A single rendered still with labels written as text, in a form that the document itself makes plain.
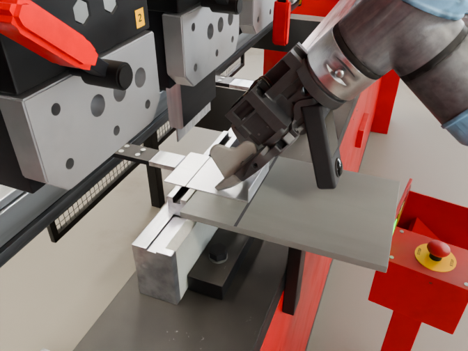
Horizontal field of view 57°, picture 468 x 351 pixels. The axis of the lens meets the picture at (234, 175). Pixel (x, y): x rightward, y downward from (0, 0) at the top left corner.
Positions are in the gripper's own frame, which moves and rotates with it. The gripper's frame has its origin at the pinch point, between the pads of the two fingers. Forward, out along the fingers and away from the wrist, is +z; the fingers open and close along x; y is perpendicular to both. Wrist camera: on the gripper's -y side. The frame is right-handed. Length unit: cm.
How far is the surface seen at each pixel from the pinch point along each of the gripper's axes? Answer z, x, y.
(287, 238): -6.4, 9.0, -8.6
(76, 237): 144, -62, 13
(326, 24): 7, -96, 3
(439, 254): -5.7, -17.8, -37.7
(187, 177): 4.6, 2.2, 4.5
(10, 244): 26.6, 16.1, 16.0
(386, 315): 55, -71, -91
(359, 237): -11.6, 5.5, -14.7
